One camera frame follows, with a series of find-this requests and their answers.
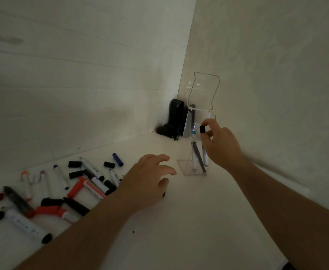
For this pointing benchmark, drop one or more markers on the person's left thumb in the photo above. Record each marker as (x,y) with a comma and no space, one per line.
(164,186)

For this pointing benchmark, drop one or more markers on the thin white marker dark tip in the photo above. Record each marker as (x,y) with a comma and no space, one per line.
(61,177)

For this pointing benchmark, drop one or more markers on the white marker black ends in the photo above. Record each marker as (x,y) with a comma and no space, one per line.
(98,184)

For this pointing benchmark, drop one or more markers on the person's right thumb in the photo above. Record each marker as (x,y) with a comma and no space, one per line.
(209,133)

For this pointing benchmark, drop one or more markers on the thin white marker black cap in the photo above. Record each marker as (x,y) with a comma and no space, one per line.
(202,129)

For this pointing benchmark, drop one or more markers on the person's left forearm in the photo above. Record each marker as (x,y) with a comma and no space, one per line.
(82,230)

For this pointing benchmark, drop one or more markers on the black marker red end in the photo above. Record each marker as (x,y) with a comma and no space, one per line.
(18,201)

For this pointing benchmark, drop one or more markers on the white marker red label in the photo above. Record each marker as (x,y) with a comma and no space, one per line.
(94,189)

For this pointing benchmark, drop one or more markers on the person's right forearm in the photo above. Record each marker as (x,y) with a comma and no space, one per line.
(288,210)

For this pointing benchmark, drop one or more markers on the short white marker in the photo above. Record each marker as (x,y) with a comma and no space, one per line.
(114,177)

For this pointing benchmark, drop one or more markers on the thin white marker orange cap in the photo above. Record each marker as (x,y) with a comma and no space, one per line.
(26,185)

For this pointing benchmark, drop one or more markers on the person's right hand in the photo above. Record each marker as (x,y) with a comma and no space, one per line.
(223,147)

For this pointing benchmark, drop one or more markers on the large white marker black cap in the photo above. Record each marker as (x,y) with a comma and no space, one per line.
(26,225)

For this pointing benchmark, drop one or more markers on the clear acrylic pen box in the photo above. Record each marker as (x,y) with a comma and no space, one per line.
(203,91)

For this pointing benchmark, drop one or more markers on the thin white marker blue cap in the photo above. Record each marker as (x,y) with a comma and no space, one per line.
(194,161)

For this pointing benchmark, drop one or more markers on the white marker red cap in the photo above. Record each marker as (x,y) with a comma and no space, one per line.
(54,212)

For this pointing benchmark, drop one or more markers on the person's left hand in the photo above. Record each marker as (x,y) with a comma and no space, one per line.
(142,185)

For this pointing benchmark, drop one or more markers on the person's left middle finger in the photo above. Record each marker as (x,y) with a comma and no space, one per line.
(157,158)

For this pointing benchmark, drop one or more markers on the thin white marker purple cap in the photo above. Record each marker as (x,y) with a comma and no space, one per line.
(45,184)

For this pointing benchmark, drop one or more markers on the thick black marker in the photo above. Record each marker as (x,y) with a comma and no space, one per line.
(76,206)

